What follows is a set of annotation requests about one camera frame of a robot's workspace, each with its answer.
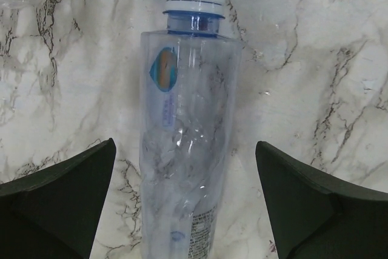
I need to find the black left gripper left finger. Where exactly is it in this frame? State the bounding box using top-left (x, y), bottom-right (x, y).
top-left (1, 139), bottom-right (116, 258)

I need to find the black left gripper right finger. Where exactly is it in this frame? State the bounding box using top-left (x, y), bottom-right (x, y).
top-left (255, 141), bottom-right (387, 258)

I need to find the clear blue-tinted plastic bottle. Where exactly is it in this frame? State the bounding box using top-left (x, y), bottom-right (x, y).
top-left (139, 10), bottom-right (242, 258)

